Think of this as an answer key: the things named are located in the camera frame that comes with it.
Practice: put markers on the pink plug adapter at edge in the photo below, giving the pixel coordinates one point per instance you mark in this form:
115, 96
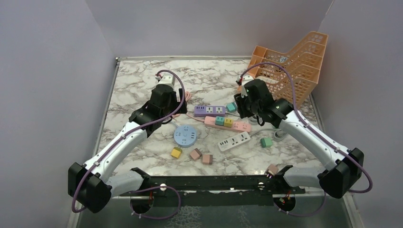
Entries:
271, 171

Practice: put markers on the white power strip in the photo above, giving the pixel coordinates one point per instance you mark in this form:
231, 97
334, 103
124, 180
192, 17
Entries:
233, 142

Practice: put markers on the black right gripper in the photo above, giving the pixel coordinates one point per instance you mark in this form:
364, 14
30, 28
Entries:
241, 100

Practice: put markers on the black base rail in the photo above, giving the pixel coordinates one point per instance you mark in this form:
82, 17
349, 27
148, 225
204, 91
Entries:
204, 191

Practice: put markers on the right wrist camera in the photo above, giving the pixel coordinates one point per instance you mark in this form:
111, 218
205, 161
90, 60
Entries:
245, 78

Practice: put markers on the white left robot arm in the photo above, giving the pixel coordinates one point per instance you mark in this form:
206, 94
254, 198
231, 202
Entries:
91, 184

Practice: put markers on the orange plastic file rack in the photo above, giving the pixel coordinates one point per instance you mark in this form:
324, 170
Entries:
303, 62

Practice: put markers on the green plug adapter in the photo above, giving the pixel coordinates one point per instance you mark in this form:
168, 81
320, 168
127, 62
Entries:
266, 142

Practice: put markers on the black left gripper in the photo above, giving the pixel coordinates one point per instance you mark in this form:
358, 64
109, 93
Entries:
177, 104

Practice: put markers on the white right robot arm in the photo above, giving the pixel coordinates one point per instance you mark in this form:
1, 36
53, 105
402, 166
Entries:
341, 166

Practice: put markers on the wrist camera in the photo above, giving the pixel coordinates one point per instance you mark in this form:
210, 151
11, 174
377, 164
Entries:
166, 80
245, 78

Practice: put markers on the purple power strip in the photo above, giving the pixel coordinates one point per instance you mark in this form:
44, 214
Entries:
209, 110

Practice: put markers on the round blue power socket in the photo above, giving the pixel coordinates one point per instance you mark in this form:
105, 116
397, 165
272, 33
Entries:
185, 136

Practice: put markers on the dark teal plug adapter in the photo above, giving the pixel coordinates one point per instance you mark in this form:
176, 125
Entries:
219, 120

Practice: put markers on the yellow plug adapter front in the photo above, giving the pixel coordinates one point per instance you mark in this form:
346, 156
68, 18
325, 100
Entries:
176, 152

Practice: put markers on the pink power strip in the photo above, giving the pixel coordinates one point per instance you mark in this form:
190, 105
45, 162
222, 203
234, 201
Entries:
238, 126

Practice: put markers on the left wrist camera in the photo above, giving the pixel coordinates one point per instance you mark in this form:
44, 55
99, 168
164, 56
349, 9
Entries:
166, 80

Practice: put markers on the yellow plug adapter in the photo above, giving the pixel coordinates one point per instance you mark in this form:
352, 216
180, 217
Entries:
176, 152
228, 122

